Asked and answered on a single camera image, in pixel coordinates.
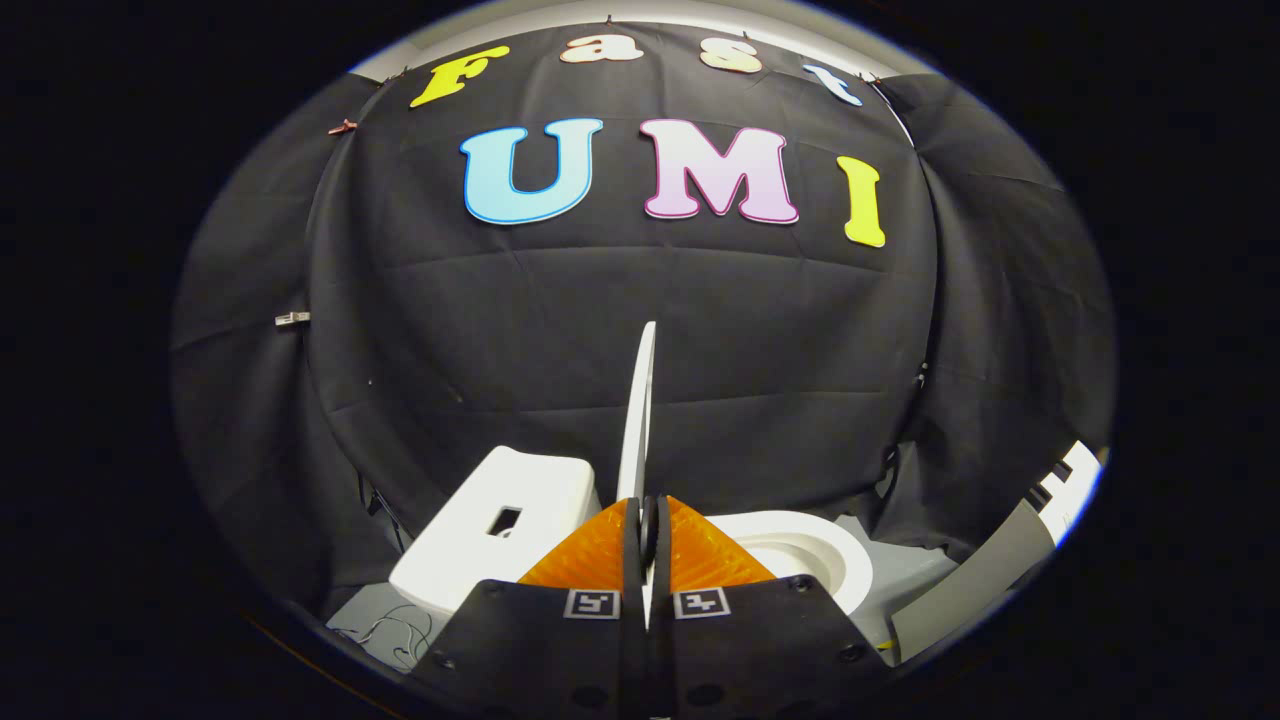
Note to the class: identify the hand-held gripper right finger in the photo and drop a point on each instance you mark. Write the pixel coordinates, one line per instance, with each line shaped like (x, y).
(750, 650)

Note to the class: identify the silver cloth clip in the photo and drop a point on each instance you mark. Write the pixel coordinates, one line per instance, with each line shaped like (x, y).
(292, 318)

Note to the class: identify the white black striped panel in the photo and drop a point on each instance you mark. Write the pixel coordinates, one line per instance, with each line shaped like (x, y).
(1065, 490)

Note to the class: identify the black backdrop cloth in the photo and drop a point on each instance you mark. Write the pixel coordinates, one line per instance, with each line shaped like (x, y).
(600, 330)

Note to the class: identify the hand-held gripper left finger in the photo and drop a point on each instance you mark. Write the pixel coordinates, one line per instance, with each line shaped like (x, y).
(560, 650)

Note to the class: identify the white toilet lid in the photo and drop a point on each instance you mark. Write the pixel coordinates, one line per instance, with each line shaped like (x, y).
(640, 420)

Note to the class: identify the copper cloth clip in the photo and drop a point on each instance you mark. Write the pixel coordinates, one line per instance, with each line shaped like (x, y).
(342, 126)

